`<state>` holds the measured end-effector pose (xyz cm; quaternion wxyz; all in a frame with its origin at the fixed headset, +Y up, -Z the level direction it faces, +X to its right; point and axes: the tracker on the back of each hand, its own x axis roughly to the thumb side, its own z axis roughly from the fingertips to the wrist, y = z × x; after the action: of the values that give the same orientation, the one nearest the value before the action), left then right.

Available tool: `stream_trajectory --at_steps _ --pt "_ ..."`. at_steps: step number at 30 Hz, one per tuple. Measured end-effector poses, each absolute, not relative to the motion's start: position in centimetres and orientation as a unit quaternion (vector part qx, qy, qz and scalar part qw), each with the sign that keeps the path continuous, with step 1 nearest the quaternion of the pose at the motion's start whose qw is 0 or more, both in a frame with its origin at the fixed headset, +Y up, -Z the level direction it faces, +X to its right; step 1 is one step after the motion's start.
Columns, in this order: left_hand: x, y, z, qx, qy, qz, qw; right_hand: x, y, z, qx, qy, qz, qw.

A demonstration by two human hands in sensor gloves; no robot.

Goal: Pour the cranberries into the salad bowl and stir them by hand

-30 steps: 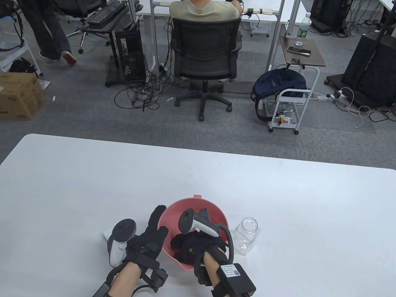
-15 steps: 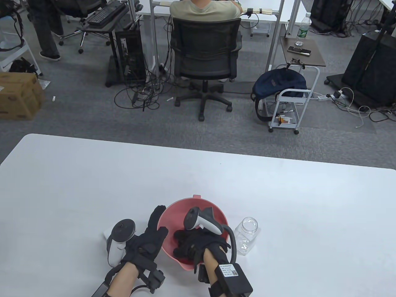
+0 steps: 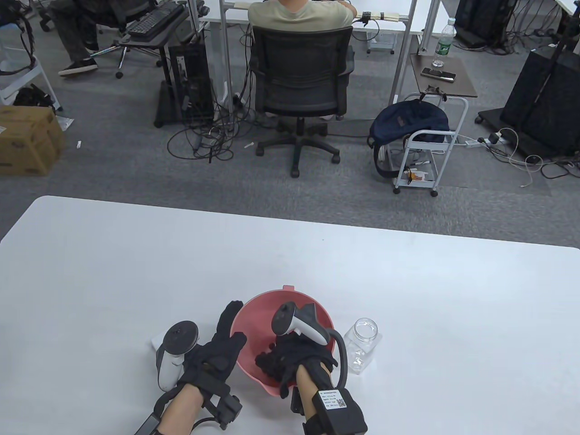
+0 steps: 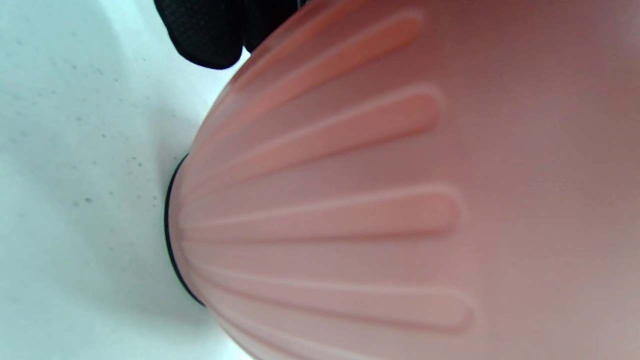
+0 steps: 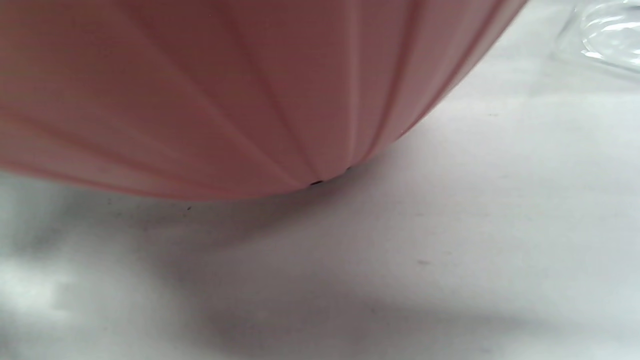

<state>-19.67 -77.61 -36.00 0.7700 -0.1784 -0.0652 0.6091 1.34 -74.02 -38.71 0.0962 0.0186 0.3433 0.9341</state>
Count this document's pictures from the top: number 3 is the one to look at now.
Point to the dark blue backpack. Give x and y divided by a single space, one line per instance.
408 120

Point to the black smartphone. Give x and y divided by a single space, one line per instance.
437 74

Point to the black tripod stand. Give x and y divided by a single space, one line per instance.
559 50

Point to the person's left hand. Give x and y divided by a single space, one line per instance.
213 362

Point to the person's left forearm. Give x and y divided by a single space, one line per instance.
181 410

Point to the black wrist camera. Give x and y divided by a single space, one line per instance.
337 414
226 408

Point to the black computer tower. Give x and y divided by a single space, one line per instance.
195 81

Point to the large black cabinet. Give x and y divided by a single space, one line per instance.
543 99

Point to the white desk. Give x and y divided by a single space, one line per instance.
398 9

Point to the brown side table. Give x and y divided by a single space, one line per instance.
446 88

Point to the person's right fingers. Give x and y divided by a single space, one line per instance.
271 363

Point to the black mesh office chair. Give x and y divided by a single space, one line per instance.
301 72

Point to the brown cardboard box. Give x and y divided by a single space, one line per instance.
27 140

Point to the white frame cart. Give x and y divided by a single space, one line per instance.
31 74

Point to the white power strip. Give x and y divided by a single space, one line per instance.
471 142

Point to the clear water bottle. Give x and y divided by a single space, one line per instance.
443 43

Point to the white right wrist controller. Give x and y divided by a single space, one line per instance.
301 324

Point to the black keyboard stand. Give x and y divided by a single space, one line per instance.
165 90

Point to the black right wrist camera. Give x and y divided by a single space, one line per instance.
337 414

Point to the white rolling cart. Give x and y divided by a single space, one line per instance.
448 136

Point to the black keyboard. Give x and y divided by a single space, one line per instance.
154 21

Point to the white wrist controller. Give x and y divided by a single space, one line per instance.
174 344
301 324

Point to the person's right hand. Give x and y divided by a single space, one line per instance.
299 355

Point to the pink plastic bowl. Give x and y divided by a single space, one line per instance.
258 317

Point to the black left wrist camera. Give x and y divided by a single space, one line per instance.
226 408

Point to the black bag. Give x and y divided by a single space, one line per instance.
34 97

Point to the white left wrist controller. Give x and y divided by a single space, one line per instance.
174 344

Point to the person's right forearm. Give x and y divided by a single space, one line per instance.
308 385

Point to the clear plastic jar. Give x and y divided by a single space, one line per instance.
362 344

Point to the person's left thumb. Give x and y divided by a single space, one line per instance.
240 345

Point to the small black cabinet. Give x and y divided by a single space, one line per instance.
482 20

